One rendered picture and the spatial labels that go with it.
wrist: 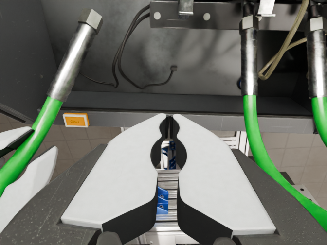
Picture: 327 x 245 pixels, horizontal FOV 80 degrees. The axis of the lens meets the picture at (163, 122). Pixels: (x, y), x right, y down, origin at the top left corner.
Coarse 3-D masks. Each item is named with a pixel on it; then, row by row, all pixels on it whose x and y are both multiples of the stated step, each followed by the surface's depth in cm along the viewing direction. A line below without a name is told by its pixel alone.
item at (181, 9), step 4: (180, 0) 20; (184, 0) 20; (188, 0) 20; (192, 0) 20; (180, 4) 20; (184, 4) 20; (188, 4) 20; (192, 4) 20; (180, 8) 20; (184, 8) 20; (188, 8) 20; (192, 8) 20; (192, 12) 20
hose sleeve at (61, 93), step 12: (84, 24) 19; (84, 36) 19; (72, 48) 19; (84, 48) 19; (72, 60) 19; (60, 72) 19; (72, 72) 19; (60, 84) 18; (72, 84) 19; (48, 96) 18; (60, 96) 19
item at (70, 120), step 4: (68, 120) 43; (72, 120) 43; (76, 120) 43; (80, 120) 43; (84, 120) 43; (88, 120) 44; (68, 124) 44; (72, 124) 44; (76, 124) 44; (80, 124) 44; (84, 124) 44; (88, 124) 44
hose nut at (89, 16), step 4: (84, 8) 20; (84, 12) 19; (88, 12) 19; (92, 12) 19; (80, 16) 19; (84, 16) 19; (88, 16) 19; (92, 16) 19; (96, 16) 20; (100, 16) 20; (80, 20) 19; (84, 20) 19; (88, 20) 19; (92, 20) 19; (96, 20) 20; (100, 20) 20; (88, 24) 19; (92, 24) 19; (96, 24) 20; (100, 24) 20; (96, 28) 20; (100, 28) 21; (96, 32) 20
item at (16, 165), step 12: (48, 108) 18; (36, 120) 18; (48, 120) 18; (36, 132) 18; (24, 144) 17; (36, 144) 18; (12, 156) 16; (24, 156) 17; (12, 168) 16; (24, 168) 17; (0, 180) 15; (12, 180) 15; (0, 192) 14
